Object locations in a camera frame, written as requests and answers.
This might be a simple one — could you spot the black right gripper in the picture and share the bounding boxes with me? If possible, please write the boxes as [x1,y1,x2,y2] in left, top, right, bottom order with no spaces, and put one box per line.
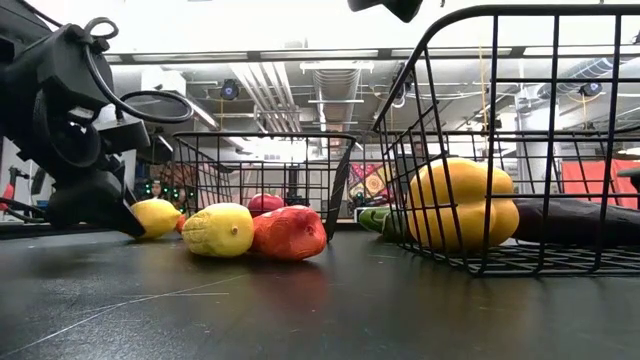
[347,0,425,24]

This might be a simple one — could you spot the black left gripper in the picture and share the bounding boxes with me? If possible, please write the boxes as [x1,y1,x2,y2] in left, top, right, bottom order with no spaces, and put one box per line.
[0,22,152,239]

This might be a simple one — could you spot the yellow lemon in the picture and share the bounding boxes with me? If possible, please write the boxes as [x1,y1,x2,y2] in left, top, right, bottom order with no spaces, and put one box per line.
[130,198,182,240]

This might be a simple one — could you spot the yellow corn cob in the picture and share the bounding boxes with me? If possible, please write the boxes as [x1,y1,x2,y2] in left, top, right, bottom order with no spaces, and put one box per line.
[181,202,255,258]

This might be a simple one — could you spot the red tomato green calyx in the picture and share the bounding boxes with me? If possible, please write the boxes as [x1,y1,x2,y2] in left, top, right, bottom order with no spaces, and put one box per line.
[246,193,287,217]

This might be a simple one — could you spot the orange carrot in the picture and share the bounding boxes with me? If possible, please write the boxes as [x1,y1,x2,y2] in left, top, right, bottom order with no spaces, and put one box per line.
[249,204,328,263]

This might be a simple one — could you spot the green cucumber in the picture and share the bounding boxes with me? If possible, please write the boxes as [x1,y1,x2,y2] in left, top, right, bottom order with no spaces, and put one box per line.
[357,206,392,234]

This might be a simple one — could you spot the yellow bell pepper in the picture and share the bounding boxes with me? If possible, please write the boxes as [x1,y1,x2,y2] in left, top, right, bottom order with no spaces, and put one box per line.
[405,157,521,253]

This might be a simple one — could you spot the purple eggplant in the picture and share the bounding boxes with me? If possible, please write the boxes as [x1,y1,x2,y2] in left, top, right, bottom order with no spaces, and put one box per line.
[512,198,640,247]

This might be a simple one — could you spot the background robot with green lights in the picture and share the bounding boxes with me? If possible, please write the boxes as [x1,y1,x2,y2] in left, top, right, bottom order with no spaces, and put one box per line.
[134,177,189,214]

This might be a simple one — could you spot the colourful patterned tapestry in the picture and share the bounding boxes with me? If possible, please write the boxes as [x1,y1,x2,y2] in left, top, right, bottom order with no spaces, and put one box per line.
[347,162,396,206]

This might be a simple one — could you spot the dark green chili pepper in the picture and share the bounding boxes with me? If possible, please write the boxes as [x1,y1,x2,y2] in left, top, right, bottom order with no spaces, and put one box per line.
[382,213,407,240]

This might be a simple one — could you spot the red cloth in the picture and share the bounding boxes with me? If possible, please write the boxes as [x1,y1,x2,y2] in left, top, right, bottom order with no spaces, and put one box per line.
[562,158,640,210]

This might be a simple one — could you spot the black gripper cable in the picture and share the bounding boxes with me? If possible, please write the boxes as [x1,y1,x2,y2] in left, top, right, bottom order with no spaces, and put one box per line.
[82,16,195,125]

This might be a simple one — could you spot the black wire basket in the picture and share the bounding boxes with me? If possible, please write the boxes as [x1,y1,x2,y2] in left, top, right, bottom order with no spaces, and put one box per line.
[372,3,640,278]
[171,130,358,242]

